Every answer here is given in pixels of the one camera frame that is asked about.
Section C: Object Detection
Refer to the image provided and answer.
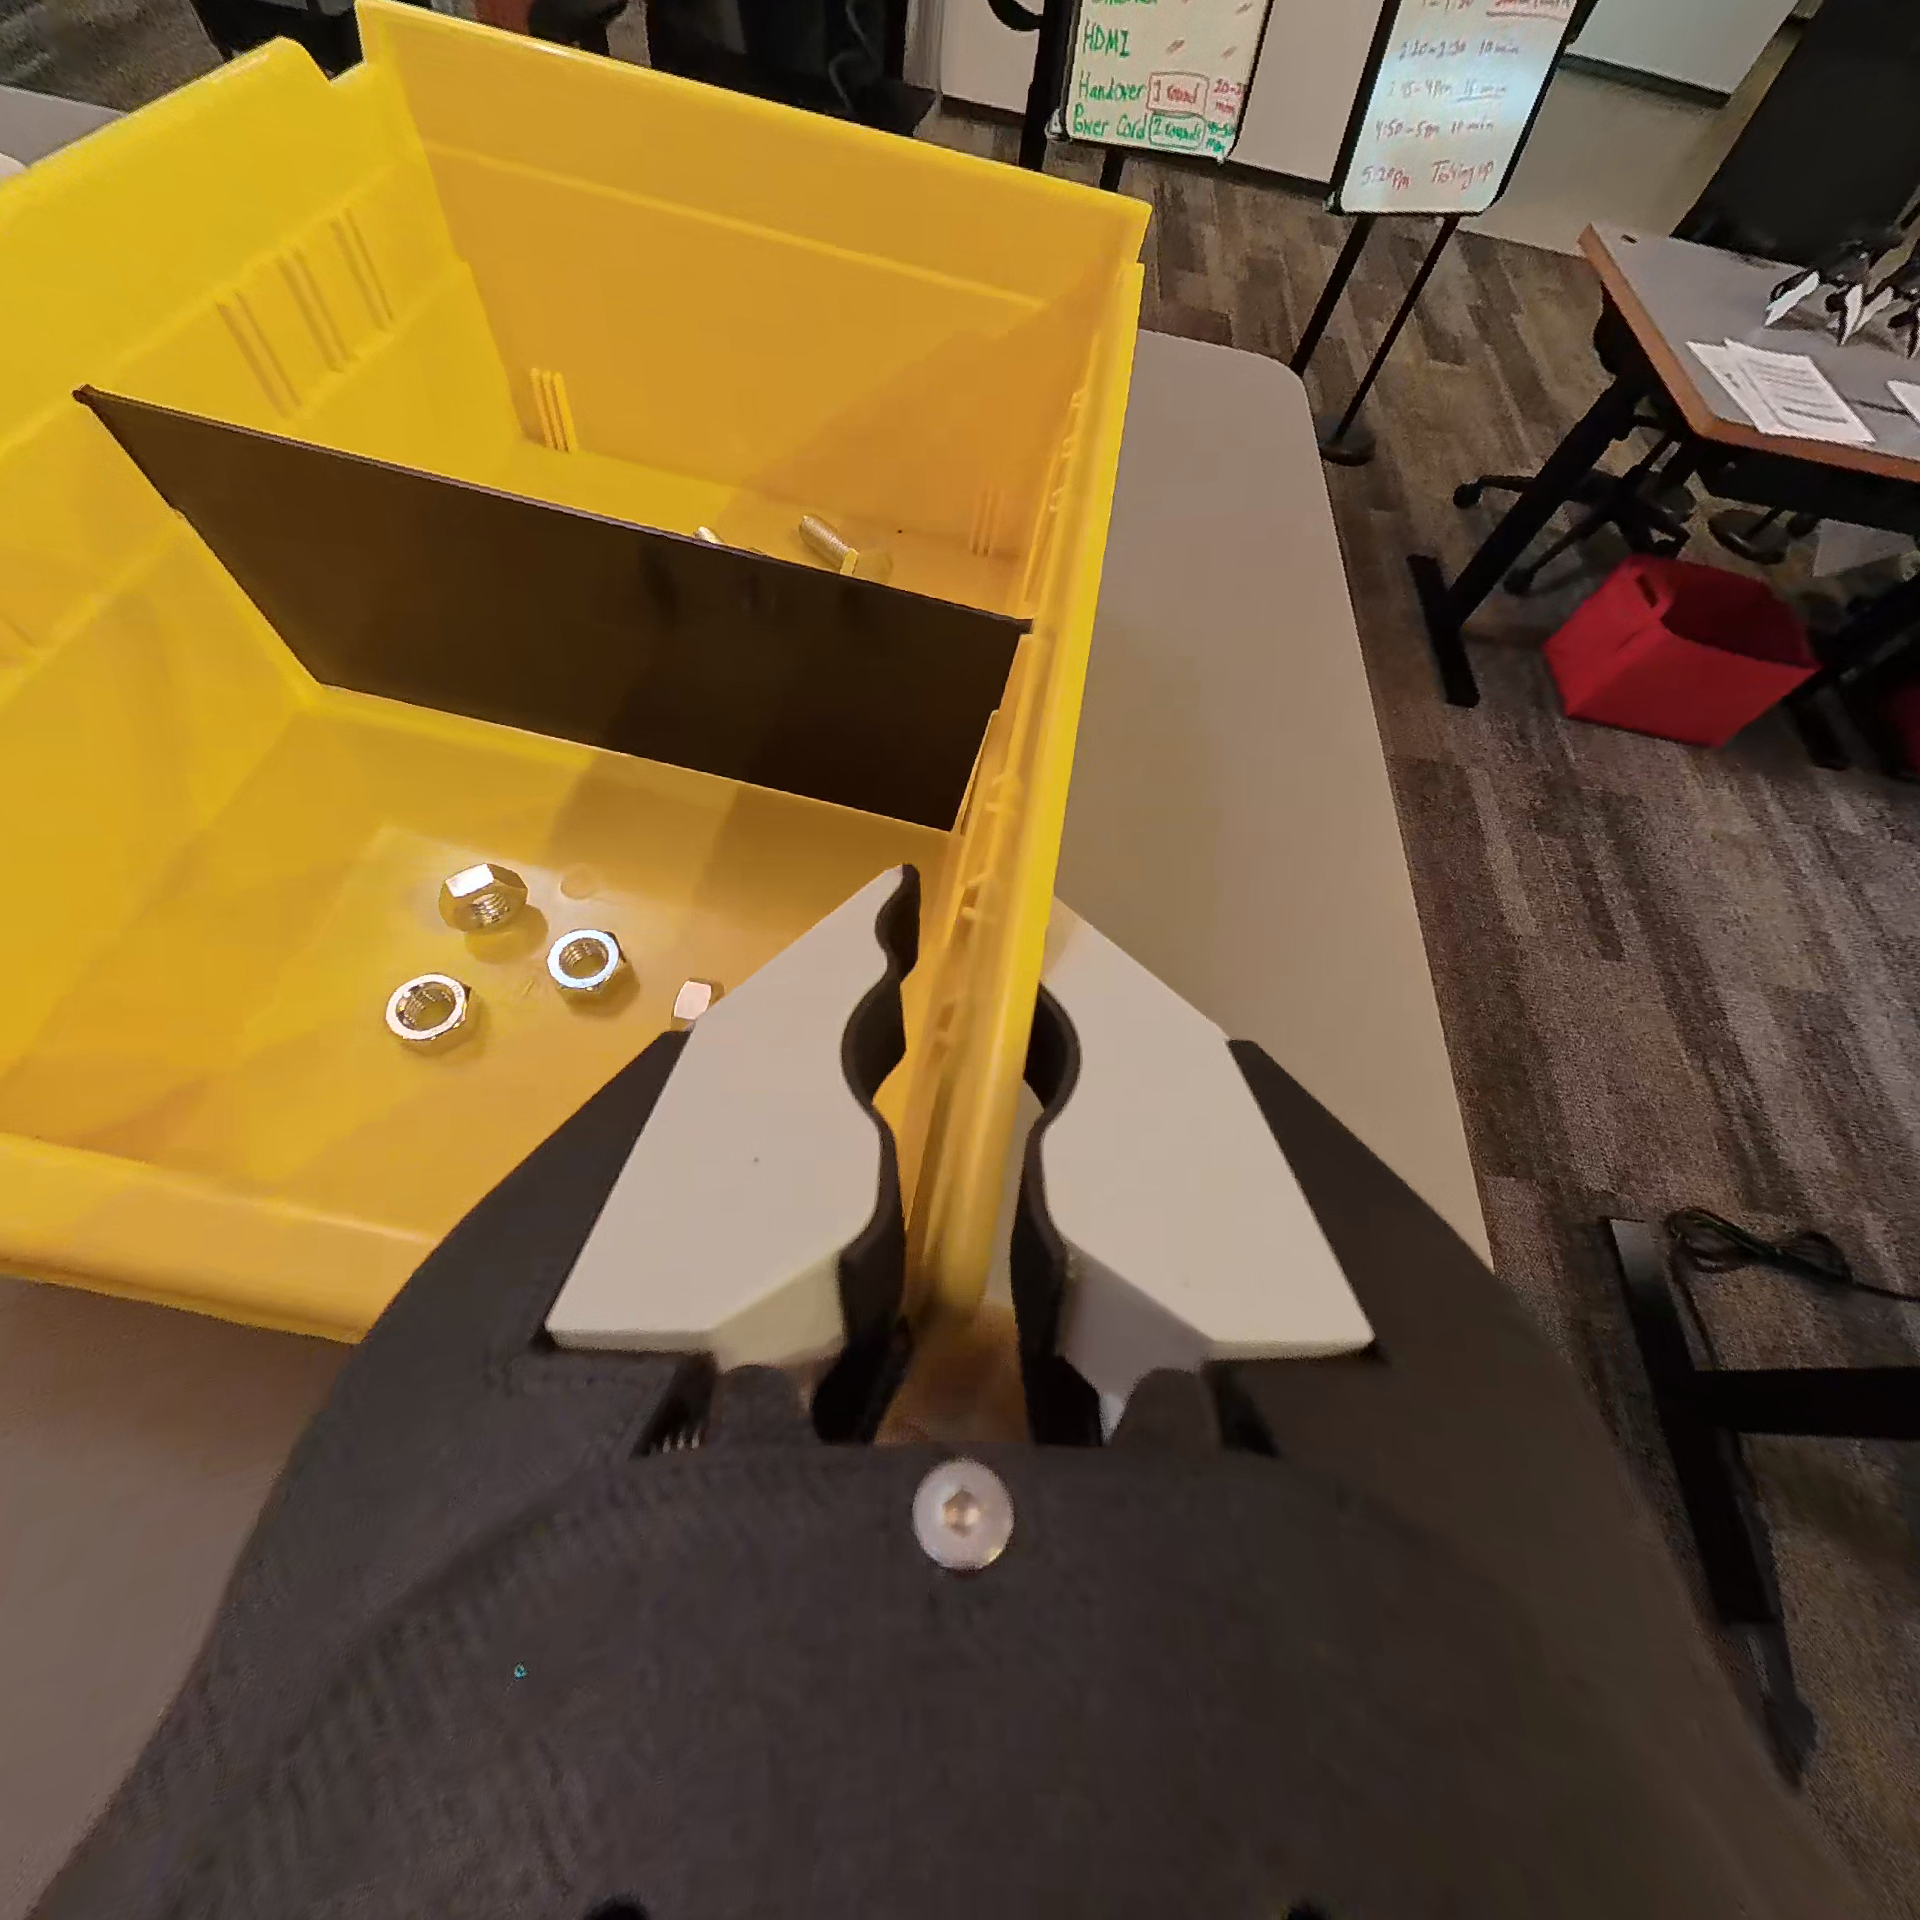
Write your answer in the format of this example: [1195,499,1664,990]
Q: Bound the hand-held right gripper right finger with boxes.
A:
[1006,900,1379,1435]

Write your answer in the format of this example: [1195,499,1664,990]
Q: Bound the background office desk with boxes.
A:
[1411,216,1920,711]

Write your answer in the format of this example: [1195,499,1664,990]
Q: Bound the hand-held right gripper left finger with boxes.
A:
[551,871,920,1435]

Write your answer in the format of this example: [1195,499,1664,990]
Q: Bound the black floor cable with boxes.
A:
[1660,1206,1920,1304]

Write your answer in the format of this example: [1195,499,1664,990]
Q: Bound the yellow plastic bin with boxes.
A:
[0,0,1160,1358]

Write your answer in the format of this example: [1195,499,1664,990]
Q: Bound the red bin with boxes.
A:
[1543,555,1825,750]

